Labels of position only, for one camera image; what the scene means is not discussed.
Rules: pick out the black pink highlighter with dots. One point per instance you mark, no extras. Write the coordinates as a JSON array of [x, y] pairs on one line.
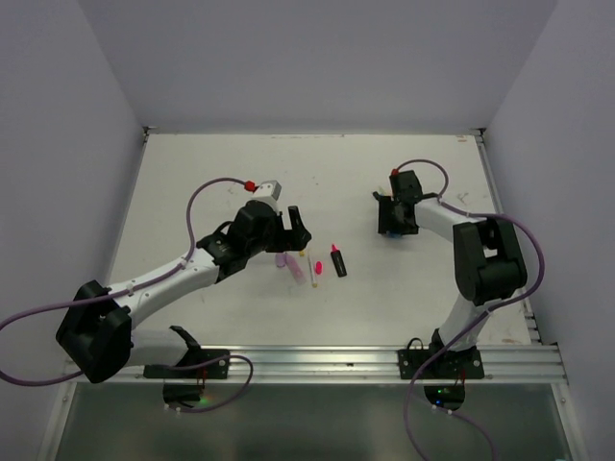
[[338, 261]]

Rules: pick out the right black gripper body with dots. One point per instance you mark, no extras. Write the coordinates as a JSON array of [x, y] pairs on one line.
[[388, 218]]

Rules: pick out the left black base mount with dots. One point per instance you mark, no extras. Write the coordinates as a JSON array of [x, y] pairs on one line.
[[194, 362]]

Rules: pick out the lilac highlighter cap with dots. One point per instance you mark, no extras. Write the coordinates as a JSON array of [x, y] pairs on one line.
[[281, 260]]

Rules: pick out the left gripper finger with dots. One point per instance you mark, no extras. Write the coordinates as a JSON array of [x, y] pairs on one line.
[[292, 241], [296, 221]]

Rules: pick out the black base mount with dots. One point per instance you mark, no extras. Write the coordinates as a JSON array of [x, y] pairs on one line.
[[450, 365], [194, 362]]

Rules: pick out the aluminium rail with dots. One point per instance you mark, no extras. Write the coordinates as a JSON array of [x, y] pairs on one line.
[[311, 365]]

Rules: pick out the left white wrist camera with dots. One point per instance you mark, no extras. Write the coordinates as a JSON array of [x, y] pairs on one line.
[[268, 193]]

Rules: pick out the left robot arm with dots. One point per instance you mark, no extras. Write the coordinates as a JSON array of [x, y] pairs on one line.
[[100, 331]]

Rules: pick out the white yellow marker pen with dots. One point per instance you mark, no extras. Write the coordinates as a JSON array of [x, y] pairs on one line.
[[311, 270]]

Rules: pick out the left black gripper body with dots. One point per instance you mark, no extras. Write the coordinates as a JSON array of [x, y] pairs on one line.
[[272, 236]]

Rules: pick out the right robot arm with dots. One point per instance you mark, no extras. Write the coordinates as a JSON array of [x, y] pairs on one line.
[[488, 264]]

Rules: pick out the lilac highlighter body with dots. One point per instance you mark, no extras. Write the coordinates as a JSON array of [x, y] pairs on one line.
[[295, 269]]

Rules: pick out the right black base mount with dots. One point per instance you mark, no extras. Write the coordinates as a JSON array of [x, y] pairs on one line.
[[450, 365]]

